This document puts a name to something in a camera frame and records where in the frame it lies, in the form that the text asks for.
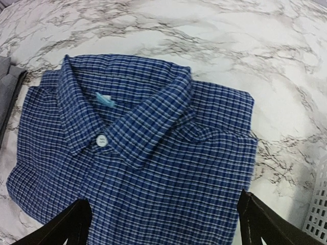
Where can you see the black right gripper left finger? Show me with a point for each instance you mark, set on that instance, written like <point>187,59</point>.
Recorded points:
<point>71,226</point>

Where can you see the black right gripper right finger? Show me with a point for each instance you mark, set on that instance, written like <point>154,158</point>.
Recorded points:
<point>260,224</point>

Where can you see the blue checked long sleeve shirt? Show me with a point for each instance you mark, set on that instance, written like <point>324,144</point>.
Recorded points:
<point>161,158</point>

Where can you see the white plastic laundry basket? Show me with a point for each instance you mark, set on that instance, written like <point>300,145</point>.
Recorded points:
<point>315,223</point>

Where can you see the folded grey shirt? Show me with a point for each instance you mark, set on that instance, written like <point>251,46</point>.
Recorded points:
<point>11,82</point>

